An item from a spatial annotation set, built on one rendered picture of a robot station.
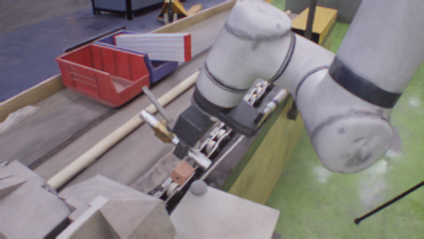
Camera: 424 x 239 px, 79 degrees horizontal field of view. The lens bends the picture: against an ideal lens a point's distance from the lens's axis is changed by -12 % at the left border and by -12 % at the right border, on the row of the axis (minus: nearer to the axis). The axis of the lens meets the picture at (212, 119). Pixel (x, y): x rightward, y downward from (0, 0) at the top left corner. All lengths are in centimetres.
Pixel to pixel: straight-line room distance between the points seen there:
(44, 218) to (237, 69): 37
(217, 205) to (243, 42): 39
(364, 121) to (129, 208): 33
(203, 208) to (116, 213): 28
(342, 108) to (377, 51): 7
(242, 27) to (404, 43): 20
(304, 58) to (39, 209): 47
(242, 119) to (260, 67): 11
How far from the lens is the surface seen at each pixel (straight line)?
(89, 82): 115
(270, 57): 42
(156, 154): 87
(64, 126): 108
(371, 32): 31
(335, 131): 31
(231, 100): 47
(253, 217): 66
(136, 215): 45
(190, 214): 65
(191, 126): 49
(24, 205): 56
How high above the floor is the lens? 132
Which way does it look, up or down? 34 degrees down
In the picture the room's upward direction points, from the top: 1 degrees clockwise
